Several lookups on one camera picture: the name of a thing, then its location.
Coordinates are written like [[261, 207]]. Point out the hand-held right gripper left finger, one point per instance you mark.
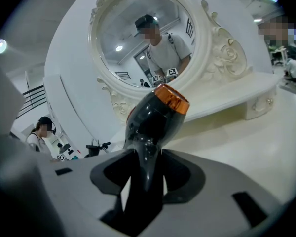
[[79, 186]]

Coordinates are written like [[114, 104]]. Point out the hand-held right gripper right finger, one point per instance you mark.
[[212, 189]]

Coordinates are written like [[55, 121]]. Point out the white dressing table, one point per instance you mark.
[[236, 142]]

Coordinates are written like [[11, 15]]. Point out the black stair railing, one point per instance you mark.
[[32, 100]]

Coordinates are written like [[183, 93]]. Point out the white ornate oval mirror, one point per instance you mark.
[[219, 53]]

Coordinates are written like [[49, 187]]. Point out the white desk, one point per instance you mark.
[[280, 54]]

